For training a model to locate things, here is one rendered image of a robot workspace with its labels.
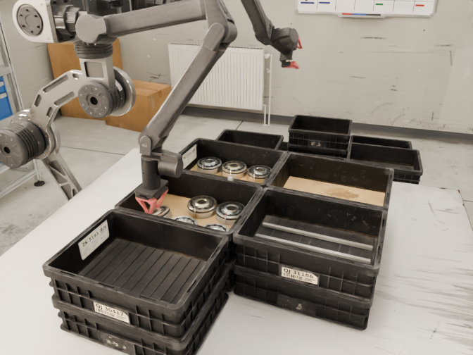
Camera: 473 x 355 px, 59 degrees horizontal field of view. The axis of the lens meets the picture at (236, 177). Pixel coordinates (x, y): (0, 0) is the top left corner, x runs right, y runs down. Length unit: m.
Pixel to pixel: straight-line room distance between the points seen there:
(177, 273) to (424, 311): 0.73
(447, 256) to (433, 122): 2.93
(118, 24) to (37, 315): 0.86
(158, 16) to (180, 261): 0.69
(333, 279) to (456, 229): 0.74
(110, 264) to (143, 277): 0.12
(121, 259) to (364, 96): 3.42
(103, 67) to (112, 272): 0.77
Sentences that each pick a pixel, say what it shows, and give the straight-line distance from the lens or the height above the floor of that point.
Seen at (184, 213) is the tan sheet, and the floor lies 0.83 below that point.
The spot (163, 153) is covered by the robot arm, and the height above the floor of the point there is 1.10.
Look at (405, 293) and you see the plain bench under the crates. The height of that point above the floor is 0.70.
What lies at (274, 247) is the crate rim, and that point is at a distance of 1.16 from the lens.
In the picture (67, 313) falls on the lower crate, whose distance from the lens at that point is 1.27.
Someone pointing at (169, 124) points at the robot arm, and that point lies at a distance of 1.24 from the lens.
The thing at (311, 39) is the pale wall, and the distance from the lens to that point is 4.26.
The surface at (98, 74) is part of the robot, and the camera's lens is 1.70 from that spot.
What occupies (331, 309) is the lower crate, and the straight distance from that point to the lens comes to 1.26.
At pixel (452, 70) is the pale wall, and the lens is 4.34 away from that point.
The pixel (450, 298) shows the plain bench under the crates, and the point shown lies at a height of 0.70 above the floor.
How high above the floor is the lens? 1.63
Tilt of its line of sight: 28 degrees down
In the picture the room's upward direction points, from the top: straight up
